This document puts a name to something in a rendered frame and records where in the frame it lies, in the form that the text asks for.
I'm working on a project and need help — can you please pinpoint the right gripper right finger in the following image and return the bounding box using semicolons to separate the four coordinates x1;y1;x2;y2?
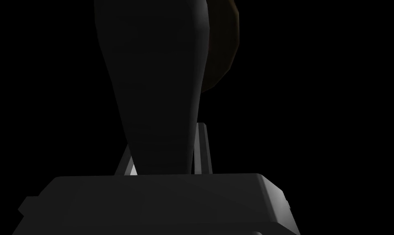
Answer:
191;122;213;175

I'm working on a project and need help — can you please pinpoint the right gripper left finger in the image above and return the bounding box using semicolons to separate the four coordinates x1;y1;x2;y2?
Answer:
114;144;139;176

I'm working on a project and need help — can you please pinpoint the dark brown round knob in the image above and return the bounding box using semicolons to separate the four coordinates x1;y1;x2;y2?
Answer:
200;0;240;93

